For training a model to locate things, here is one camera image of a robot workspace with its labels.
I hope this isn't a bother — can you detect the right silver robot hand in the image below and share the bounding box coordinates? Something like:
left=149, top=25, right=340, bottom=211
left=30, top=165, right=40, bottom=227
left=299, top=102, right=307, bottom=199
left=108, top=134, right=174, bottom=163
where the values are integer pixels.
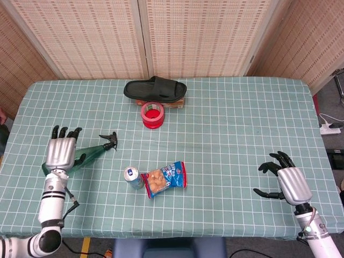
left=253, top=150, right=313, bottom=206

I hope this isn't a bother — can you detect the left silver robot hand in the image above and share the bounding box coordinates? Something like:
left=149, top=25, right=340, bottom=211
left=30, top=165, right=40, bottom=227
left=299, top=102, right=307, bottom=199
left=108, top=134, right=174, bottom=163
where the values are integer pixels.
left=44, top=125, right=87, bottom=171

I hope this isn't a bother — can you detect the green spray bottle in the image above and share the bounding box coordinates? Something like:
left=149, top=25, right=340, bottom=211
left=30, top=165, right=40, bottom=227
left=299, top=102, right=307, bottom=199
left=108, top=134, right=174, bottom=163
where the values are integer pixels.
left=41, top=131, right=118, bottom=177

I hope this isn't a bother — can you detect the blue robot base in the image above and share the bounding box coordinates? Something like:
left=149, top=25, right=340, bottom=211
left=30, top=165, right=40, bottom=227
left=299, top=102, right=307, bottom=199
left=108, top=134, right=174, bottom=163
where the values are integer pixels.
left=112, top=237, right=228, bottom=258

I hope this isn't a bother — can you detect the black electronic device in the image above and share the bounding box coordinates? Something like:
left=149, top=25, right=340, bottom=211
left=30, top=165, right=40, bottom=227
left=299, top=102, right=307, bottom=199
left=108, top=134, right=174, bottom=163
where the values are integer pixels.
left=326, top=148, right=344, bottom=170

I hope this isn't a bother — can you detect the white power strip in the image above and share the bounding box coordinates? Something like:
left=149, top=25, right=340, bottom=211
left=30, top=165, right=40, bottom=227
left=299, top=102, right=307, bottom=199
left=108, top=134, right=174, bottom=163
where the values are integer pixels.
left=319, top=124, right=341, bottom=135

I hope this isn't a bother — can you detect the blue drink can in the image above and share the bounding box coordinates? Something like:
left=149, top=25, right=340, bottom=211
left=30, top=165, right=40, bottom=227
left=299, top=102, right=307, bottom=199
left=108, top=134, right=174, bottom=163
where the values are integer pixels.
left=123, top=166, right=145, bottom=190

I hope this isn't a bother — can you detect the green checkered tablecloth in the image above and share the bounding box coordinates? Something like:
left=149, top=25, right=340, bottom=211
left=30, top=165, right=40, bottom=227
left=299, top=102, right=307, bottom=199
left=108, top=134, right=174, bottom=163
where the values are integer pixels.
left=0, top=77, right=344, bottom=241

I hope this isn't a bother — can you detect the red plastic cup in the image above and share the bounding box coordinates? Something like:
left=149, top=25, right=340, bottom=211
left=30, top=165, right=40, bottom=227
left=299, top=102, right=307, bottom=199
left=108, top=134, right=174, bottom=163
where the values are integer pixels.
left=142, top=112, right=165, bottom=130

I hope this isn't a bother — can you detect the red tape roll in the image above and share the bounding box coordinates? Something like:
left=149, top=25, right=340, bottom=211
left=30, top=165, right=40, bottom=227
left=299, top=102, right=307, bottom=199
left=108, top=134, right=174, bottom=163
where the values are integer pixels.
left=140, top=102, right=165, bottom=123

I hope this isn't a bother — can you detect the blue snack bag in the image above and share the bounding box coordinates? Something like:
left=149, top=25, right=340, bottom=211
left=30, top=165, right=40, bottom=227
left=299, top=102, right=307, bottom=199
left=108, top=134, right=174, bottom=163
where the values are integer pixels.
left=140, top=161, right=188, bottom=199

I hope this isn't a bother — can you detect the black slide sandal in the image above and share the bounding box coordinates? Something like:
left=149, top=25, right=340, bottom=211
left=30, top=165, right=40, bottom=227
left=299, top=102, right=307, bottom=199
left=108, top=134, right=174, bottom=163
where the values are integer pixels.
left=123, top=76, right=188, bottom=103

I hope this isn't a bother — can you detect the metal chair leg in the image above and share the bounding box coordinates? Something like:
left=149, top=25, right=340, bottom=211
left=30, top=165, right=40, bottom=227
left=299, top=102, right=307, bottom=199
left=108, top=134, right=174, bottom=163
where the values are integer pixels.
left=331, top=68, right=344, bottom=104

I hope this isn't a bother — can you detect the orange cardboard box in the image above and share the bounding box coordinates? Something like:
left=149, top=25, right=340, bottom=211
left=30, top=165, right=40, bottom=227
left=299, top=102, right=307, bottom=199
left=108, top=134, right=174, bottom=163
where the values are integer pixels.
left=135, top=97, right=185, bottom=109

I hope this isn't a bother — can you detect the bamboo folding screen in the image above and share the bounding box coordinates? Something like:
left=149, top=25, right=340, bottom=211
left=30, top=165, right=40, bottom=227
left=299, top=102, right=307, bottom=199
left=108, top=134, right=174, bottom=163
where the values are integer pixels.
left=0, top=0, right=344, bottom=120

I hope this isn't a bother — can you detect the black cable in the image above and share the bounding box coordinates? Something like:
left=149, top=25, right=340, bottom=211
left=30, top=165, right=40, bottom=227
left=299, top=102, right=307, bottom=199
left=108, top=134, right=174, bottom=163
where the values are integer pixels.
left=61, top=187, right=80, bottom=224

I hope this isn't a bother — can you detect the white power cable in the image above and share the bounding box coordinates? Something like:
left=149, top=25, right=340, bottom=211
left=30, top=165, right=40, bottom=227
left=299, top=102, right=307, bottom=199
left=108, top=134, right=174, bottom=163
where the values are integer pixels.
left=318, top=113, right=336, bottom=127

